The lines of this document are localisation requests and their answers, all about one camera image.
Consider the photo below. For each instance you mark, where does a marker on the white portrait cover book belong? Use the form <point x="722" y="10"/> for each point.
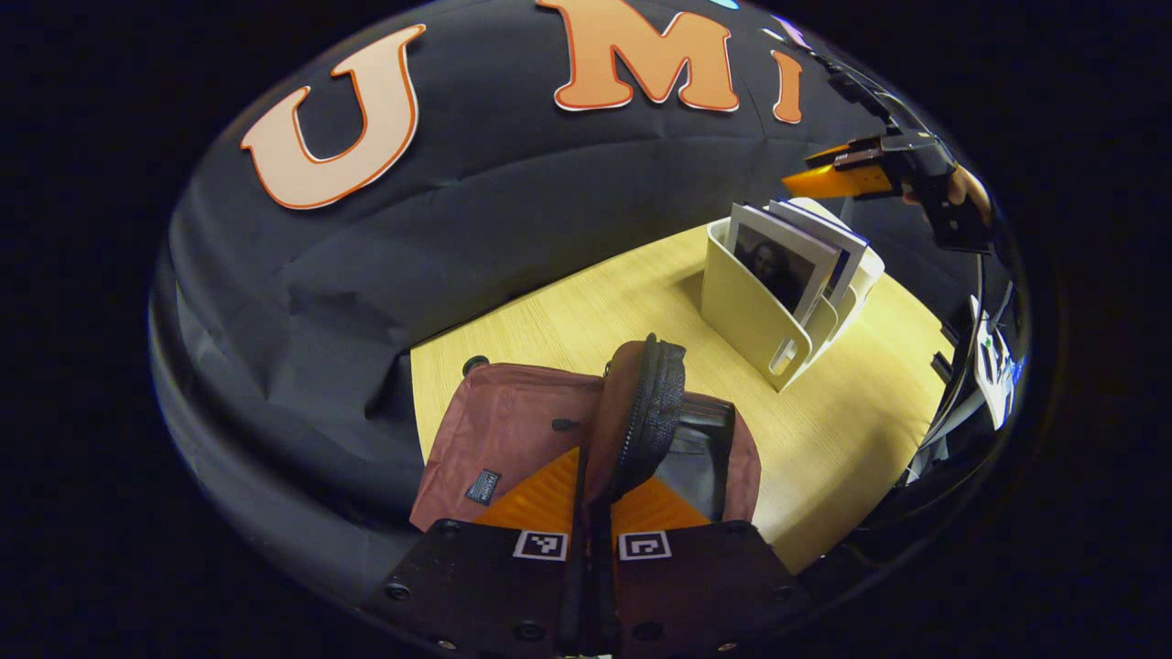
<point x="778" y="265"/>

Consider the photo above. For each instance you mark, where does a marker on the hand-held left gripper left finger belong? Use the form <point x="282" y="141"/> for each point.
<point x="476" y="586"/>

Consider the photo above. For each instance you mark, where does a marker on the black desk grommet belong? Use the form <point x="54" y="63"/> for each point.
<point x="474" y="364"/>

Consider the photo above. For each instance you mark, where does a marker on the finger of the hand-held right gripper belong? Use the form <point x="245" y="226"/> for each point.
<point x="861" y="154"/>
<point x="842" y="183"/>

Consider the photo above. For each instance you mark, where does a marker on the cream plastic bookshelf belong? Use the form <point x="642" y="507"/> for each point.
<point x="746" y="311"/>

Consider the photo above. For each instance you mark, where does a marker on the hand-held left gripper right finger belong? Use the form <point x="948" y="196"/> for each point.
<point x="696" y="586"/>

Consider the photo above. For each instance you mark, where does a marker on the blue cover book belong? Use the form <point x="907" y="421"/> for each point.
<point x="824" y="227"/>

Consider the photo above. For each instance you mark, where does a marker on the maroon schoolbag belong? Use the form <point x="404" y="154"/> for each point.
<point x="513" y="421"/>

